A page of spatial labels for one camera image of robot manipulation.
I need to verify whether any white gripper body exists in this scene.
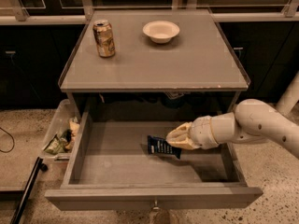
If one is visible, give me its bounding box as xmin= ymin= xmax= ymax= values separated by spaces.
xmin=189 ymin=116 xmax=219 ymax=149

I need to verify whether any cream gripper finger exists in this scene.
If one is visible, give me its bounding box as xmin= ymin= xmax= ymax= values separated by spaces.
xmin=166 ymin=122 xmax=191 ymax=140
xmin=166 ymin=137 xmax=199 ymax=150

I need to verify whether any blue rxbar blueberry wrapper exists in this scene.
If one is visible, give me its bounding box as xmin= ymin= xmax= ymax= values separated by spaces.
xmin=147 ymin=135 xmax=181 ymax=159

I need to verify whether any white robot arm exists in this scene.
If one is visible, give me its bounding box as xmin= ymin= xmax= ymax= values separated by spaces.
xmin=166 ymin=73 xmax=299 ymax=158

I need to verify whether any grey open top drawer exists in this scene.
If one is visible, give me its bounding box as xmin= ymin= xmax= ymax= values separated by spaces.
xmin=45 ymin=98 xmax=263 ymax=210

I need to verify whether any grey cabinet table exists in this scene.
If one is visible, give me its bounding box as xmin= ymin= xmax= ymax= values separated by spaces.
xmin=57 ymin=8 xmax=251 ymax=123

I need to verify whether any white bowl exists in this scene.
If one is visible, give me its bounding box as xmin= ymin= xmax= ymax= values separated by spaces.
xmin=143 ymin=21 xmax=180 ymax=44

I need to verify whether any yellow snack bag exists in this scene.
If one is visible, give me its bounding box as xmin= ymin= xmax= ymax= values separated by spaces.
xmin=64 ymin=117 xmax=79 ymax=151

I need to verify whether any clear plastic bin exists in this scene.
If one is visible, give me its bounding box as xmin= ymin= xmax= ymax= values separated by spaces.
xmin=40 ymin=99 xmax=80 ymax=161

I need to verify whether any green snack bag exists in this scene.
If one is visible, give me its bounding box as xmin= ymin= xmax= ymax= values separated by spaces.
xmin=44 ymin=135 xmax=67 ymax=155

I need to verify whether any gold beverage can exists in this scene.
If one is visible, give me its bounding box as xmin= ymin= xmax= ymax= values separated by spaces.
xmin=93 ymin=20 xmax=115 ymax=58

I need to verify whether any black metal bar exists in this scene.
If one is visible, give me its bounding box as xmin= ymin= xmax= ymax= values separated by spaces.
xmin=10 ymin=157 xmax=48 ymax=224

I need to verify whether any metal drawer handle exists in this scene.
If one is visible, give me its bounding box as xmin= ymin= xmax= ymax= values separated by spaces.
xmin=151 ymin=201 xmax=162 ymax=212

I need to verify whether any black cable on floor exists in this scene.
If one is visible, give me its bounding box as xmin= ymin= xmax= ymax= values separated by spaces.
xmin=0 ymin=127 xmax=16 ymax=154

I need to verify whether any white window frame rail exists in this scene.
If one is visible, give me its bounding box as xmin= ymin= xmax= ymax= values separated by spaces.
xmin=0 ymin=0 xmax=299 ymax=24

